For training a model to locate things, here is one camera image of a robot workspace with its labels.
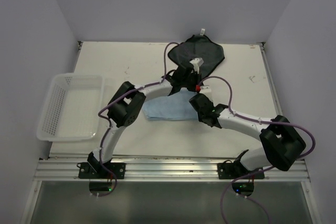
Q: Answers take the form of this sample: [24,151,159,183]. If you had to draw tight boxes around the purple cable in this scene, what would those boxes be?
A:
[97,42,186,197]
[196,76,316,224]

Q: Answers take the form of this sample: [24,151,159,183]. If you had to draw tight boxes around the white plastic basket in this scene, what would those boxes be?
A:
[36,73,104,142]

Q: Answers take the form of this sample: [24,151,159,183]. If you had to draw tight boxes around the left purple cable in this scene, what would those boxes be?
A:
[97,42,186,197]

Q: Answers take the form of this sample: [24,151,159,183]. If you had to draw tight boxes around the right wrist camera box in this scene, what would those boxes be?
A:
[195,85,212,94]

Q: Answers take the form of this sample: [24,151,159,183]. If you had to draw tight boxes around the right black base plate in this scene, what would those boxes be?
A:
[217,160,265,179]

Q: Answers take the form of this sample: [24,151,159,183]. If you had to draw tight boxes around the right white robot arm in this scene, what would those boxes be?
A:
[189,93,306,179]

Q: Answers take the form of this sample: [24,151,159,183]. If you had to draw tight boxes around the light blue towel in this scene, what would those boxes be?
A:
[142,89,198,121]

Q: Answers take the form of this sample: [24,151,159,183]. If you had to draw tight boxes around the dark grey towel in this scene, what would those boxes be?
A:
[168,35,225,77]

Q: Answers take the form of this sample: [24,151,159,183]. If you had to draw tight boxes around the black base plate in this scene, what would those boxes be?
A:
[77,162,126,179]
[217,160,265,179]

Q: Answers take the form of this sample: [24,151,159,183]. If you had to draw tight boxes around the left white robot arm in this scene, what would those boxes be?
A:
[87,63,202,178]

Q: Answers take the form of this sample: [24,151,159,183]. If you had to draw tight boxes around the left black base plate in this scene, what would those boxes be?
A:
[77,162,126,179]

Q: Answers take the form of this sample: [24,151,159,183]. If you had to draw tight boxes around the aluminium mounting rail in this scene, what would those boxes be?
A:
[33,156,310,182]

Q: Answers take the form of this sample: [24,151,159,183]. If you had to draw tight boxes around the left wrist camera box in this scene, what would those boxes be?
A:
[190,58,204,73]

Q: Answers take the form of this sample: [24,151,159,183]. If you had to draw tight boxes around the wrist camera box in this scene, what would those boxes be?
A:
[195,85,212,94]
[190,58,204,73]

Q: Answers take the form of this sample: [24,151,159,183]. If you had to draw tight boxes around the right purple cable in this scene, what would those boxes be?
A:
[196,76,316,224]

